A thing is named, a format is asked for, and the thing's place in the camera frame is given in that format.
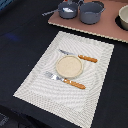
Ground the grey frying pan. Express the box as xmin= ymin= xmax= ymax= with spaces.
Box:
xmin=43 ymin=0 xmax=78 ymax=19

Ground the beige round plate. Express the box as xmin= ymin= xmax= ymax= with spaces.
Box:
xmin=56 ymin=55 xmax=83 ymax=78

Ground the fork with wooden handle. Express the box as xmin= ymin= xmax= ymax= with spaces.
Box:
xmin=45 ymin=72 xmax=86 ymax=89

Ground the beige bowl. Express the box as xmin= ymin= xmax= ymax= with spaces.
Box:
xmin=119 ymin=5 xmax=128 ymax=30

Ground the grey cooking pot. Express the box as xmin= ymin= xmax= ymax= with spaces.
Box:
xmin=79 ymin=1 xmax=105 ymax=25

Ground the brown stove board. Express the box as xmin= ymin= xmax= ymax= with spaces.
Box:
xmin=48 ymin=0 xmax=128 ymax=43

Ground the knife with wooden handle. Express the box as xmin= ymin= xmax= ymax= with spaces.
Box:
xmin=59 ymin=49 xmax=98 ymax=63

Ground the white fish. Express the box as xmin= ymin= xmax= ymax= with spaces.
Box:
xmin=62 ymin=8 xmax=73 ymax=13

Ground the white woven placemat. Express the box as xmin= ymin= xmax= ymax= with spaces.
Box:
xmin=14 ymin=31 xmax=114 ymax=128

